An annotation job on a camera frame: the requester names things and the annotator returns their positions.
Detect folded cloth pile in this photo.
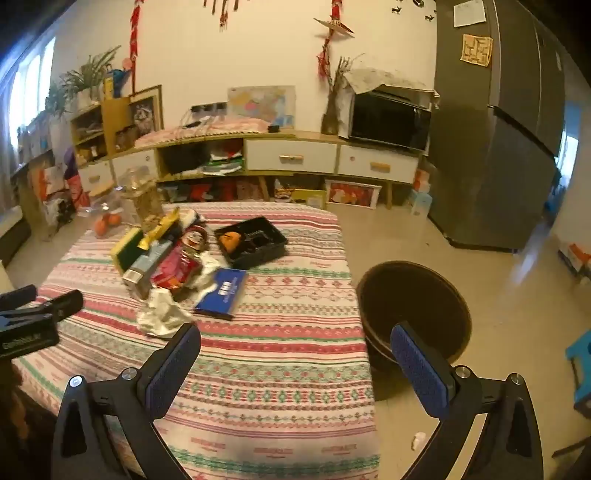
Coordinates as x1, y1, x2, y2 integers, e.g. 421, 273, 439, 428
203, 148, 245, 175

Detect grey refrigerator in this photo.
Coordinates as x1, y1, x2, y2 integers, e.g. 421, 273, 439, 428
427, 0, 566, 252

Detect map poster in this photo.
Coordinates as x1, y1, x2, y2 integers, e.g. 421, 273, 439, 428
227, 85, 297, 130

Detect wooden TV cabinet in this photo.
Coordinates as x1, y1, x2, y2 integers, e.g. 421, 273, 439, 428
76, 130, 423, 208

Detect window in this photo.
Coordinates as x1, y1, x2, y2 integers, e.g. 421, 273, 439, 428
0, 34, 56, 139

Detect yellow paper note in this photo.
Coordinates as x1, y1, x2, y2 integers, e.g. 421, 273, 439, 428
460, 34, 494, 68

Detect yellow wooden shelf unit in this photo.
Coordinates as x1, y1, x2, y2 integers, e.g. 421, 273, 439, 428
69, 97, 132, 162

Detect white framed orange picture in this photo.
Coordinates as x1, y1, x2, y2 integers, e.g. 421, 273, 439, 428
324, 179, 383, 209

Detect short red hanging ornament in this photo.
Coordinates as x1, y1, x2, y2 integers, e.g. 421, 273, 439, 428
203, 0, 252, 32

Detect small potted green plant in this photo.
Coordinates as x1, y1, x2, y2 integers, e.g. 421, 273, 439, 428
44, 80, 70, 118

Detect cartoon printed red can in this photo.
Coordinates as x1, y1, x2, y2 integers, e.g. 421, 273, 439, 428
180, 224, 209, 254

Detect blue plastic stool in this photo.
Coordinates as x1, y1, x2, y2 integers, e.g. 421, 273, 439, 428
566, 329, 591, 411

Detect orange peel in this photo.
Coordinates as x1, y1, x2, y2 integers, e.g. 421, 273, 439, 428
218, 232, 244, 254

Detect white cabinet drawer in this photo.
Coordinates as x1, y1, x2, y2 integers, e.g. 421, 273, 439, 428
338, 147, 419, 184
112, 150, 158, 183
78, 161, 114, 195
245, 138, 338, 174

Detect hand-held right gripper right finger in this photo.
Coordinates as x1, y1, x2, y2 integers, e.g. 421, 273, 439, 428
390, 322, 544, 480

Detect framed animal picture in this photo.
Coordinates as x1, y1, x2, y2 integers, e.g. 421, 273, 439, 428
128, 84, 164, 134

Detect black microwave oven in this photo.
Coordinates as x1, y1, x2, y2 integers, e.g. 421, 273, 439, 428
347, 90, 433, 153

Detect white tissue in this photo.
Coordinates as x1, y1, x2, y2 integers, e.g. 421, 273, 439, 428
136, 287, 195, 340
191, 251, 225, 301

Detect black plastic food tray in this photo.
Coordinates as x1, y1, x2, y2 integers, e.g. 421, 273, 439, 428
213, 216, 289, 271

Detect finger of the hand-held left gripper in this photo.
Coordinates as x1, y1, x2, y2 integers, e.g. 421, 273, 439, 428
28, 290, 84, 323
0, 285, 38, 311

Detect striped patterned tablecloth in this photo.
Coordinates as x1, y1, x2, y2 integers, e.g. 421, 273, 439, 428
11, 202, 382, 480

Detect glass jar with dried food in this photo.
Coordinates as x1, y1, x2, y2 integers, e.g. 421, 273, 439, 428
119, 166, 165, 232

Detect pale carton box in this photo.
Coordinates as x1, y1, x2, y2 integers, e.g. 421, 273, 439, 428
122, 240, 172, 298

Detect straw hat tassel ornament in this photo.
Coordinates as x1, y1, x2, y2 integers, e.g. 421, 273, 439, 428
313, 0, 355, 81

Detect glass vase with twigs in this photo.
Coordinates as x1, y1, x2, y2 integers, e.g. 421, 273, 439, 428
321, 55, 365, 136

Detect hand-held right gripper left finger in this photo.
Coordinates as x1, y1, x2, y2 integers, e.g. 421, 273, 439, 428
51, 322, 201, 480

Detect black electronic box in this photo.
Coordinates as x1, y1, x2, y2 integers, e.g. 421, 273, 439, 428
161, 145, 211, 174

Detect dark round waste bin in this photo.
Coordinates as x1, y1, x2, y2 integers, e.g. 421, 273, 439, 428
355, 261, 472, 374

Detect orange white cardboard box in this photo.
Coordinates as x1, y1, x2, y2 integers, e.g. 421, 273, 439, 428
558, 242, 591, 280

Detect pile of shopping bags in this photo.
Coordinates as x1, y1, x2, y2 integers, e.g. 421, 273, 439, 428
28, 157, 93, 232

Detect light blue box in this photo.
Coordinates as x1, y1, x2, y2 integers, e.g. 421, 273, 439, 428
410, 189, 433, 217

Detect yellow wrapper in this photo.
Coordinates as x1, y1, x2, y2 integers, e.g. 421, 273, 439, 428
141, 208, 182, 244

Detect long red hanging ornament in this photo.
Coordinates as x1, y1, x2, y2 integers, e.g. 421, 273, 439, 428
129, 0, 144, 93

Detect pink cloth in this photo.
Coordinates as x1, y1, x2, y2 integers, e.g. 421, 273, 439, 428
134, 117, 269, 148

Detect white paper note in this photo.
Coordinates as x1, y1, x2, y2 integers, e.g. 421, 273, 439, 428
452, 0, 488, 27

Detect person's left forearm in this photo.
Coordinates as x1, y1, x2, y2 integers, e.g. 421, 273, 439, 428
0, 357, 58, 480

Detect yellow cardboard box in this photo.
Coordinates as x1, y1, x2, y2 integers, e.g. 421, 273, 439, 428
291, 188, 326, 209

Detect yellow green sponge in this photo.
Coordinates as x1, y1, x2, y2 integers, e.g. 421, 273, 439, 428
110, 227, 147, 271

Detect blue figurine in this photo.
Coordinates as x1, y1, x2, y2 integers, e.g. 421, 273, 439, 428
108, 67, 134, 97

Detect large potted green plant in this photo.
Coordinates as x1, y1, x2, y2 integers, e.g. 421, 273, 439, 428
62, 46, 122, 100

